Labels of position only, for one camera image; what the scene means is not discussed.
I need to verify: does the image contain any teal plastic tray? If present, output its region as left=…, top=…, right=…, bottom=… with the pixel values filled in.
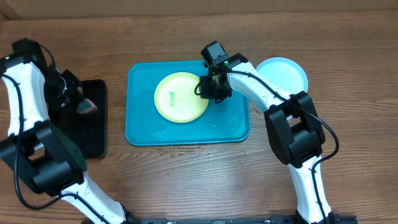
left=125, top=60, right=251, bottom=146

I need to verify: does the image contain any yellow-green plate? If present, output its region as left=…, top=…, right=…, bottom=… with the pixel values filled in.
left=154, top=72, right=209, bottom=123

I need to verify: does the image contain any black tray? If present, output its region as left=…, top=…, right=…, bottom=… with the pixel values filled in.
left=49, top=79, right=108, bottom=159

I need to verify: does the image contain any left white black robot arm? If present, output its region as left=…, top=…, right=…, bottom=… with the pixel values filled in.
left=1, top=39, right=136, bottom=223

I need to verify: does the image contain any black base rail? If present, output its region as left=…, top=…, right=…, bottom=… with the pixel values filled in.
left=116, top=214, right=358, bottom=224

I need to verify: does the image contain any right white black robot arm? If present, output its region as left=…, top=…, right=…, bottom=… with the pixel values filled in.
left=195, top=41, right=342, bottom=223

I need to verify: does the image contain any light blue plate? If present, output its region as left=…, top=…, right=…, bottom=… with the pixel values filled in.
left=256, top=57, right=308, bottom=94

